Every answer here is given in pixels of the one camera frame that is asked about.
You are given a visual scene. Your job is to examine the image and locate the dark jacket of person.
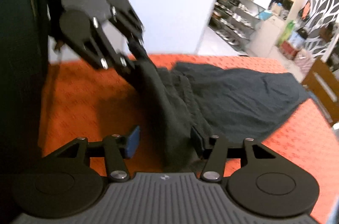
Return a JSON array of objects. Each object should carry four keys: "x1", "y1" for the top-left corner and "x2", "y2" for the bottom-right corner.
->
[{"x1": 1, "y1": 0, "x2": 49, "y2": 223}]

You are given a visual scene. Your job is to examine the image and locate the dark grey sweatpants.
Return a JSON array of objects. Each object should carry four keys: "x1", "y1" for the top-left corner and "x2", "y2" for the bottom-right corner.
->
[{"x1": 133, "y1": 60, "x2": 308, "y2": 172}]

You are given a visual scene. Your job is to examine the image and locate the white storage cabinet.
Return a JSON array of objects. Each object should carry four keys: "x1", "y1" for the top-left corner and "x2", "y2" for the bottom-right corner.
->
[{"x1": 246, "y1": 15, "x2": 285, "y2": 58}]

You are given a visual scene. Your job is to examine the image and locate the metal shoe rack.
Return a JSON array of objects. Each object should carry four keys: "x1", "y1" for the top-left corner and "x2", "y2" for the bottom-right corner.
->
[{"x1": 208, "y1": 0, "x2": 272, "y2": 56}]

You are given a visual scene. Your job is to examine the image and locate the wooden chair by basket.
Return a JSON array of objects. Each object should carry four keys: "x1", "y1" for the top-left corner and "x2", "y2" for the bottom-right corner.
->
[{"x1": 302, "y1": 59, "x2": 338, "y2": 127}]

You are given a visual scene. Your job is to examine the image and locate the orange floral table mat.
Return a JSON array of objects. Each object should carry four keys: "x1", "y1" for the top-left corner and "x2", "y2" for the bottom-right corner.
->
[{"x1": 38, "y1": 60, "x2": 338, "y2": 223}]

